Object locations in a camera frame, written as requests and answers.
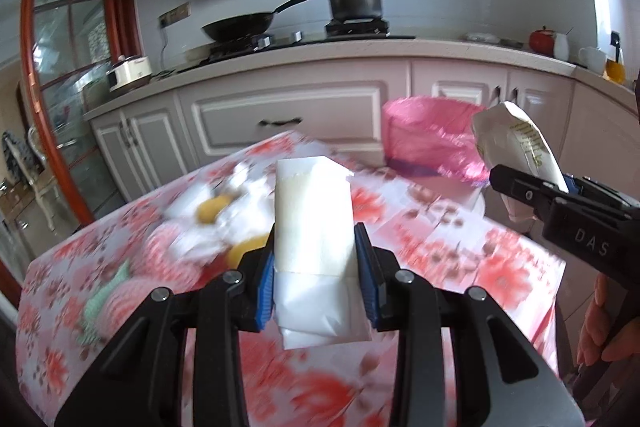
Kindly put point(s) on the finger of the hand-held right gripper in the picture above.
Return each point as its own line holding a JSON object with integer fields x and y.
{"x": 575, "y": 187}
{"x": 522, "y": 193}

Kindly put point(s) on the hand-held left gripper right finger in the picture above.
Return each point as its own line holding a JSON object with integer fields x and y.
{"x": 367, "y": 289}

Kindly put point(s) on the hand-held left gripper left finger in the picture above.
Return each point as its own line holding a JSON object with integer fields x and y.
{"x": 262, "y": 299}

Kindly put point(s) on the white paper bag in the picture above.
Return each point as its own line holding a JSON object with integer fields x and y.
{"x": 515, "y": 142}

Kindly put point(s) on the white paper packet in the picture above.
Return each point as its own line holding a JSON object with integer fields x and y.
{"x": 315, "y": 217}

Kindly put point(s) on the yellow fruit peel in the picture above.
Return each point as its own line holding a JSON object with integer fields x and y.
{"x": 247, "y": 249}
{"x": 215, "y": 209}

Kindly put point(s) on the pink plastic bin bag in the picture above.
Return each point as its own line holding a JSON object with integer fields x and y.
{"x": 430, "y": 127}

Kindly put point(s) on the white tissue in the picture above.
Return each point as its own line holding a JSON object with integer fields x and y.
{"x": 245, "y": 182}

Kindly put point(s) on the person's right hand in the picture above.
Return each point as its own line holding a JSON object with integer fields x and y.
{"x": 610, "y": 337}

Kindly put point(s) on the floral tablecloth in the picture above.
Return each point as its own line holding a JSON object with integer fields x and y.
{"x": 450, "y": 247}

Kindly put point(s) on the white foam fruit net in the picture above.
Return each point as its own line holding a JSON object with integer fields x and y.
{"x": 175, "y": 247}

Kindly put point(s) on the pink foam fruit net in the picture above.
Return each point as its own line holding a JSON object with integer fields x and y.
{"x": 137, "y": 302}

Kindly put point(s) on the white cup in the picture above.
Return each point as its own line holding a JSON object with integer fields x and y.
{"x": 592, "y": 59}

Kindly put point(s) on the white pitcher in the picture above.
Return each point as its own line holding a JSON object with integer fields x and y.
{"x": 561, "y": 48}

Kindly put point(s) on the red apple-shaped jar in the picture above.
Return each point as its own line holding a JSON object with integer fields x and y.
{"x": 541, "y": 41}

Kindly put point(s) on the green foam fruit net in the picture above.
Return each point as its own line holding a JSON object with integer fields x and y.
{"x": 100, "y": 309}

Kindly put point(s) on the white kitchen base cabinets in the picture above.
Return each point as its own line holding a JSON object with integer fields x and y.
{"x": 330, "y": 107}

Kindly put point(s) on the white dining chair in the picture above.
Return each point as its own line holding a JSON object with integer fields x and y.
{"x": 37, "y": 187}

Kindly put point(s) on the black gas stove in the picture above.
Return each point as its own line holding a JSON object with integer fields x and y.
{"x": 320, "y": 42}

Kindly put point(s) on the silver stove knob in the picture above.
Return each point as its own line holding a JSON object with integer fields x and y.
{"x": 266, "y": 42}
{"x": 298, "y": 36}

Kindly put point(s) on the white rice cooker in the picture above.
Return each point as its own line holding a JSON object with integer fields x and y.
{"x": 127, "y": 74}

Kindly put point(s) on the black wok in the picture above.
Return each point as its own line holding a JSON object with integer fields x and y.
{"x": 240, "y": 27}

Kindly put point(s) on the wooden framed glass door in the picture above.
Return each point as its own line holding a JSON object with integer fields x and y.
{"x": 70, "y": 57}

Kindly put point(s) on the brown wall outlet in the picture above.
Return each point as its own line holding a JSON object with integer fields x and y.
{"x": 175, "y": 15}

